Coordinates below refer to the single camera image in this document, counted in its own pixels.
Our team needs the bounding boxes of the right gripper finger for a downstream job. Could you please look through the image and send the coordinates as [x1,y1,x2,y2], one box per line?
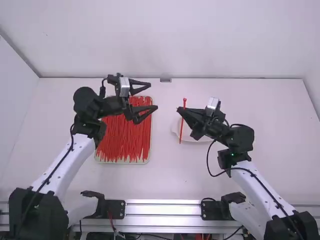
[176,107,210,121]
[177,110,205,139]

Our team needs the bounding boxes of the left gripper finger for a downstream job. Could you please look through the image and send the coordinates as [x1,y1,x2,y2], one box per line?
[125,104,159,125]
[129,78,152,97]

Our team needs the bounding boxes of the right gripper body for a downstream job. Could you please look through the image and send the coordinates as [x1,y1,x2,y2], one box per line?
[190,109,232,142]

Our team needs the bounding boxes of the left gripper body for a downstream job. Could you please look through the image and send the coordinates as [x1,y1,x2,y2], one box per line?
[99,73,133,122]

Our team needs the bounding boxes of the orange cable tie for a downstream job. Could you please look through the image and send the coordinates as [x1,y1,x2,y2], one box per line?
[178,97,189,145]

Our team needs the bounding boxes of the white dish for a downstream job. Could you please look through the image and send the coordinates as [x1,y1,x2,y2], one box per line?
[170,117,213,144]

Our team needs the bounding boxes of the pale tray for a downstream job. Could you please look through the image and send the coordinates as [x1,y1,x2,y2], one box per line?
[93,95,156,166]

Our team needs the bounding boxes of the silver rails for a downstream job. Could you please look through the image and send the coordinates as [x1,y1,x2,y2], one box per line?
[0,198,320,235]

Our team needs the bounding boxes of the black cable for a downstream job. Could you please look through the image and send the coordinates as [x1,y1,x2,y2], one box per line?
[205,138,235,178]
[99,77,112,98]

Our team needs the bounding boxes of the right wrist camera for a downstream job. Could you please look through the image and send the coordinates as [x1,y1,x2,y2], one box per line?
[205,97,222,118]

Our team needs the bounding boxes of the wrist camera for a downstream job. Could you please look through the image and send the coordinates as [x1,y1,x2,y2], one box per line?
[205,97,222,118]
[118,76,132,99]

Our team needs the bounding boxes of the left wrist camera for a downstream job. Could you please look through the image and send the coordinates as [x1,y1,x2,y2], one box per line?
[118,76,132,99]

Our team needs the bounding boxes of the row of orange cable ties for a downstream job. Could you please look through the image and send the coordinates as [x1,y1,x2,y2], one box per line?
[96,96,153,162]

